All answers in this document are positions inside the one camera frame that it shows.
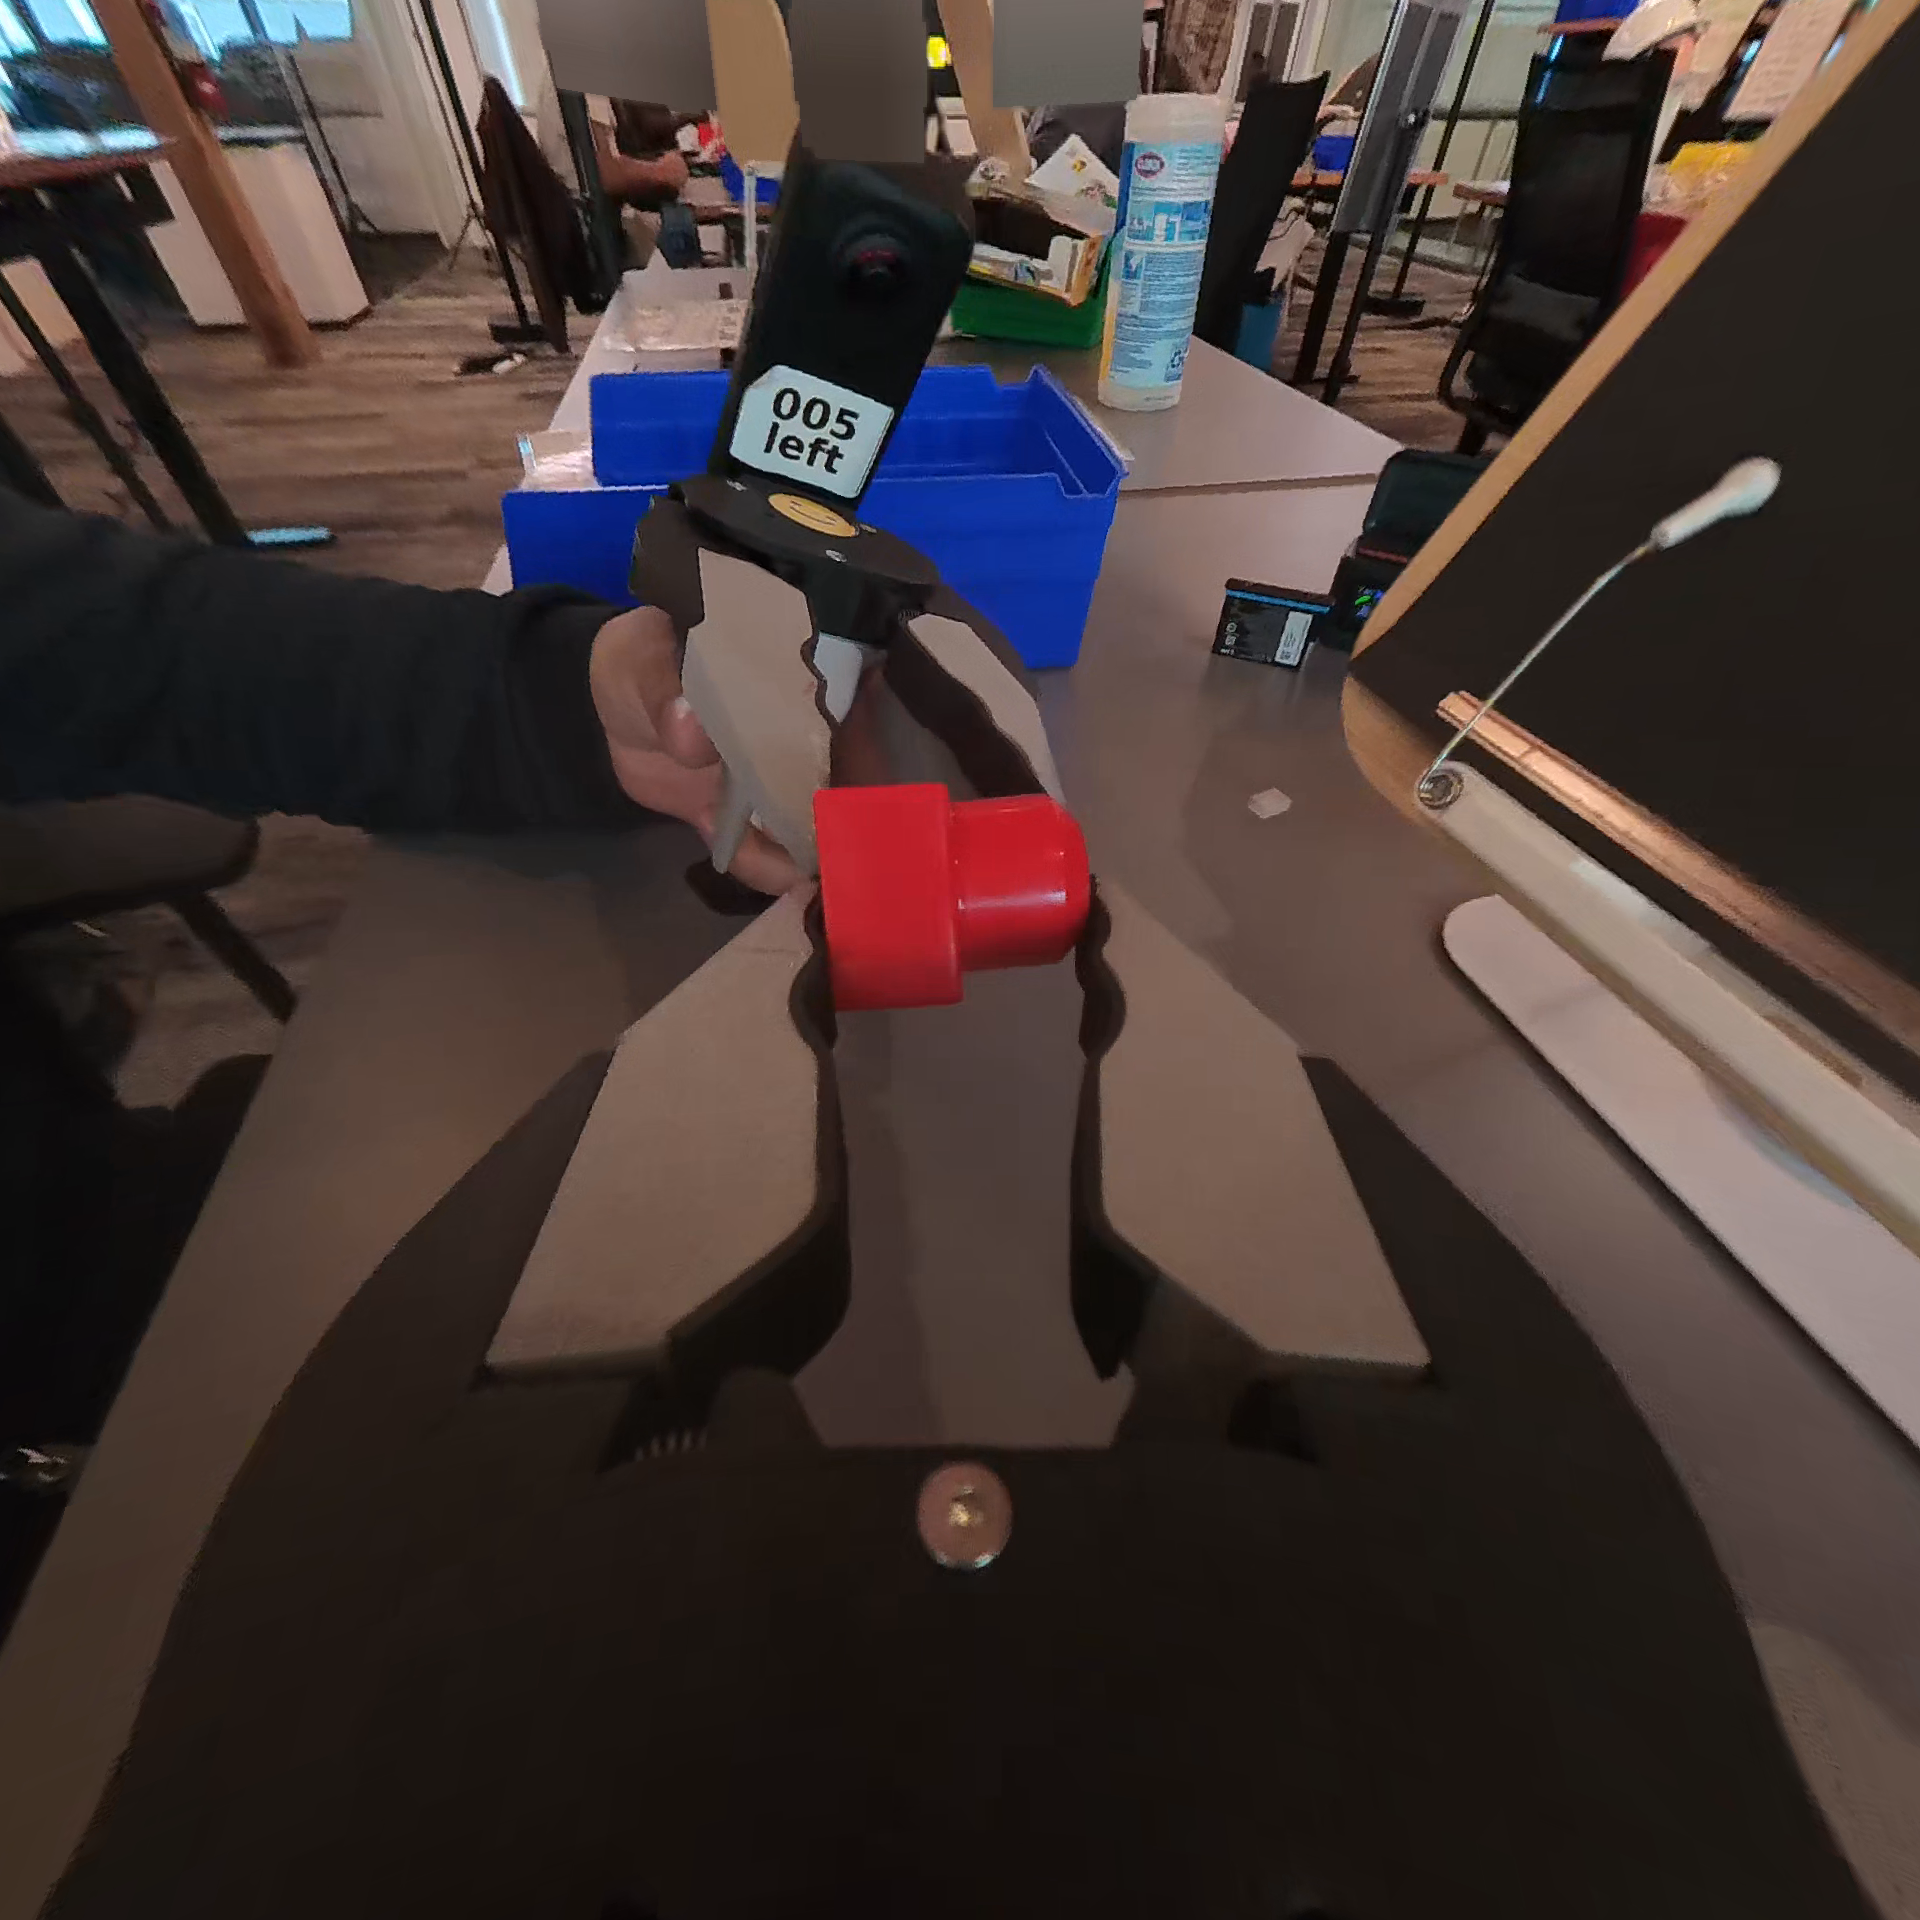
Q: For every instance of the black office chair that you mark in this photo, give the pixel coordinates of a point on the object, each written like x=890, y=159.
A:
x=1559, y=226
x=1260, y=194

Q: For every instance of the person's dark clothed body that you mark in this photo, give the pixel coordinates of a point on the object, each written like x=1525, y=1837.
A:
x=75, y=1275

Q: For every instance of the white wipes canister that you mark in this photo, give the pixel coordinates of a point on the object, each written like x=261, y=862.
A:
x=1153, y=269

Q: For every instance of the red toy building block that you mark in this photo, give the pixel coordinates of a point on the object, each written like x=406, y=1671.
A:
x=897, y=900

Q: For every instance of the black charger case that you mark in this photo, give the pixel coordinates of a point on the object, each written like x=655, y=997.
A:
x=1411, y=509

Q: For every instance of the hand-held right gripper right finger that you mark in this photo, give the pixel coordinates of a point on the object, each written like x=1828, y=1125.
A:
x=1229, y=1202

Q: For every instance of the person's left hand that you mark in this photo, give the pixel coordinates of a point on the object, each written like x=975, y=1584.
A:
x=645, y=721

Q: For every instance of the green plastic bin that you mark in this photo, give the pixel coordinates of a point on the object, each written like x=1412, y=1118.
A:
x=1035, y=319

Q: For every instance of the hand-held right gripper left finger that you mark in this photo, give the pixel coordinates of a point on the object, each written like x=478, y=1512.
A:
x=673, y=1202

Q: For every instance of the small white paper scrap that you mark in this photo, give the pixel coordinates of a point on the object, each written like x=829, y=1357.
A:
x=1269, y=802

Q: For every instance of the blue plastic bin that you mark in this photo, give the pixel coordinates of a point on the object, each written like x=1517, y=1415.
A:
x=989, y=496

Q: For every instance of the black wooden book stand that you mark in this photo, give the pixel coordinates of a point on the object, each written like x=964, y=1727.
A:
x=1726, y=526

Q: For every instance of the open cardboard box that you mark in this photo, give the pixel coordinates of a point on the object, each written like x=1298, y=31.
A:
x=1035, y=226

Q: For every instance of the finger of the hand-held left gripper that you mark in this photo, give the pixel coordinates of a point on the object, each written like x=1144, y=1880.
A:
x=749, y=691
x=975, y=705

